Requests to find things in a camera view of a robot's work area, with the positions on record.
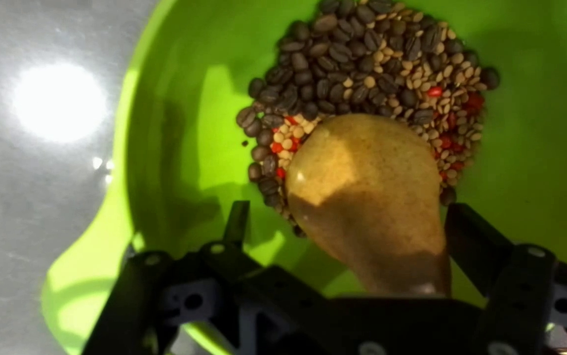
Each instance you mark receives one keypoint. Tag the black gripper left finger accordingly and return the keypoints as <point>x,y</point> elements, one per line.
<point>164,303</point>

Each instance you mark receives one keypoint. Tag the mixed beans pile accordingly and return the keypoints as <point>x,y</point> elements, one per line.
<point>361,61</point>

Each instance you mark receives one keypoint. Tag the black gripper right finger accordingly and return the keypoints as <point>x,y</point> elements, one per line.
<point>525,297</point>

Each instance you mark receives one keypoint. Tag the green plastic bowl with spout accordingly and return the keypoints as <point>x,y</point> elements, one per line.
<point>183,132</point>

